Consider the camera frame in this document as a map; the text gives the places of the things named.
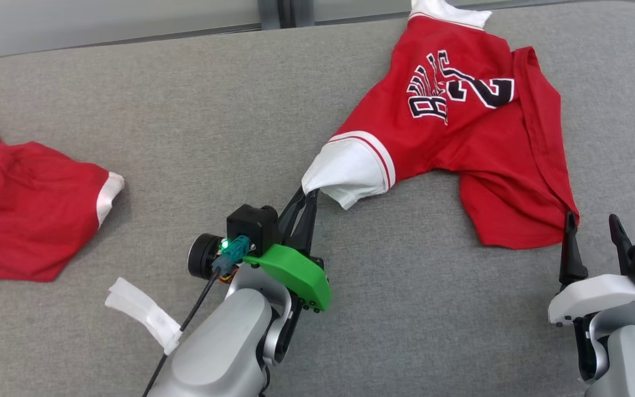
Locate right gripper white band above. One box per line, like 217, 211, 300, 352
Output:
548, 211, 635, 326

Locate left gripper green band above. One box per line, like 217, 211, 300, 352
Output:
243, 187, 332, 312

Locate red jersey with white sleeves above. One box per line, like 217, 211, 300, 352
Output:
302, 0, 580, 250

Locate red shorts with white hem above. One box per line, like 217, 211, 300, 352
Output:
0, 106, 125, 283

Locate left black cable teal plug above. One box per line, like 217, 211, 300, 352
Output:
141, 236, 251, 397

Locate white tape tag on cable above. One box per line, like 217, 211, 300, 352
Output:
105, 277, 183, 355

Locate grey window frame post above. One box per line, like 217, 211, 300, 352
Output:
257, 0, 315, 29

